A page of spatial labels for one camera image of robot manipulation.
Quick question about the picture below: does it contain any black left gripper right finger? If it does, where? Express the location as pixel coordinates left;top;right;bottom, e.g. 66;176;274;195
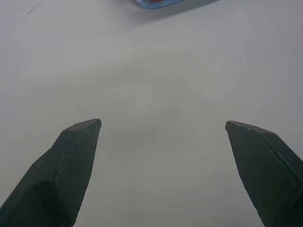
225;120;303;227

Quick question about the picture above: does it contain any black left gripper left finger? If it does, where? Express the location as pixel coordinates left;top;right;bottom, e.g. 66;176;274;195
0;118;102;227

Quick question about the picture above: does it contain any blue-rimmed object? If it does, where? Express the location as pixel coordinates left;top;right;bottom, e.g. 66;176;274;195
135;0;183;9

